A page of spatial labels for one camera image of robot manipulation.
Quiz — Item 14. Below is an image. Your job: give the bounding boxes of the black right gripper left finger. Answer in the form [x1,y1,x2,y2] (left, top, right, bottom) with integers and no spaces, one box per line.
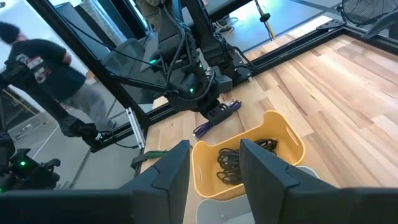
[0,139,191,224]

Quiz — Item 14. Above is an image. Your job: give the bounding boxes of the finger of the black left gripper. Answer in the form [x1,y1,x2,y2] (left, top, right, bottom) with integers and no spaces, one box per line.
[219,104,234,124]
[206,108,223,126]

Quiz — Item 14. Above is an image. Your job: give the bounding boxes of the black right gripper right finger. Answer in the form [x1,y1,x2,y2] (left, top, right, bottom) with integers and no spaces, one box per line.
[239,139,398,224]

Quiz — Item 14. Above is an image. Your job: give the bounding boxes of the purple braided cable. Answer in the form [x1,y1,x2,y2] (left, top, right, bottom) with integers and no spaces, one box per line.
[192,100,243,139]

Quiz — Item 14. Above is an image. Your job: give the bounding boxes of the thick black USB cable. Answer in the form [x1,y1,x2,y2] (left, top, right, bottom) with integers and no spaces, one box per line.
[216,147,245,186]

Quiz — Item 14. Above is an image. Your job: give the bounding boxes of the grey plastic bin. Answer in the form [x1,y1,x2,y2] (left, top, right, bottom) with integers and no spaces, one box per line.
[195,164,321,224]

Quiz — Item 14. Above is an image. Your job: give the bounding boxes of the yellow plastic bin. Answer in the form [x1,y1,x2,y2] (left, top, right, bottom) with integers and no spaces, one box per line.
[191,110,306,201]

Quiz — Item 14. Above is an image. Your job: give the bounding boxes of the black mesh office chair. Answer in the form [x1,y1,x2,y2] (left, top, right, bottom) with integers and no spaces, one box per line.
[102,37,149,79]

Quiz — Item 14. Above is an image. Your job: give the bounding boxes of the person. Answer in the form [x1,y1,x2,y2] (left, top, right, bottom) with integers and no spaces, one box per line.
[0,21,118,138]
[135,0,165,30]

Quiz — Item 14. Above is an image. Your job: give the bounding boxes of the wooden stick black knob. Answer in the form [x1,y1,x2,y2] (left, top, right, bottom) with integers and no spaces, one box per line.
[254,0,277,40]

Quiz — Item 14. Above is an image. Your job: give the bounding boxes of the leaning black white panels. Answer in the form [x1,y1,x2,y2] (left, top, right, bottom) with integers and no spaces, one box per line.
[54,0,147,47]

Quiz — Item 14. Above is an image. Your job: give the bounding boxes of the black floor fan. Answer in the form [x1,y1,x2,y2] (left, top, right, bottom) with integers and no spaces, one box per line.
[337,0,398,27]

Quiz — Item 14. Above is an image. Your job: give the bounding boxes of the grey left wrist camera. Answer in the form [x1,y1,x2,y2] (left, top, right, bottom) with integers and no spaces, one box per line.
[214,73,234,94]

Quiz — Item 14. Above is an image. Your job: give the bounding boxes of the green braided cable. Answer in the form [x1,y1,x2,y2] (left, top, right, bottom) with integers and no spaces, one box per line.
[130,150,169,169]

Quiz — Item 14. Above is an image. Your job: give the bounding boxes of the silver metal bracket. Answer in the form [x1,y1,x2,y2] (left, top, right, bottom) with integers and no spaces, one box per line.
[126,107,146,149]

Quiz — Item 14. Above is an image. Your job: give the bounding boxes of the floor cable pile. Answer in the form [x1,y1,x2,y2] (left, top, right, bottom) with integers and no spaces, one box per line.
[212,16,239,35]

